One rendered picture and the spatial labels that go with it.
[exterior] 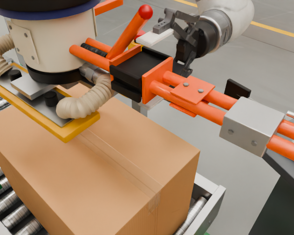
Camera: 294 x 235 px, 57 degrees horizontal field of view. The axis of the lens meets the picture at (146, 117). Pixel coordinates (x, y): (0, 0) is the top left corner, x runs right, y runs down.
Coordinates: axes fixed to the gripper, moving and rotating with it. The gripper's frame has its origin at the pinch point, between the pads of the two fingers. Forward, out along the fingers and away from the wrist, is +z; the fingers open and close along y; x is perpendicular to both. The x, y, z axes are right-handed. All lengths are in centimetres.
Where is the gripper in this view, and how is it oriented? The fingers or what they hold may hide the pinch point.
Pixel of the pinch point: (146, 75)
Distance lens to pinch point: 50.7
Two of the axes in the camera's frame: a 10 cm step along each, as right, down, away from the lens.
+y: 0.0, 7.4, 6.7
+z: -6.3, 5.2, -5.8
